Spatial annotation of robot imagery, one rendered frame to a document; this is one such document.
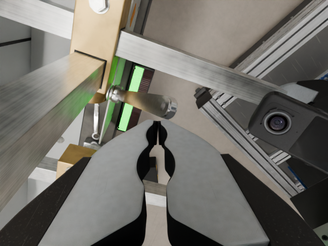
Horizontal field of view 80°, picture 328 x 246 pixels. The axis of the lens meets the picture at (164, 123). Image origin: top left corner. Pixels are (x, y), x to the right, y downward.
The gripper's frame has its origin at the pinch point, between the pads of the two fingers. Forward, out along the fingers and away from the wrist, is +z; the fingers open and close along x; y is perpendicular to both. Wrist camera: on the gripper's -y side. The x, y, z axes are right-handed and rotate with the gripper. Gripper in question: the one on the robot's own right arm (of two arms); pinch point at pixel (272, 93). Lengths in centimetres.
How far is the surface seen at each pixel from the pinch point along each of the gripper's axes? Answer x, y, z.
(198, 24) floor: 6, 0, 83
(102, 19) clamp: 2.0, -25.8, -4.5
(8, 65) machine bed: -15, -46, 13
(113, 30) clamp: 1.2, -24.5, -4.5
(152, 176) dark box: -89, 6, 70
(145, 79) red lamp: -8.1, -19.1, 12.3
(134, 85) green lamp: -10.2, -20.9, 12.3
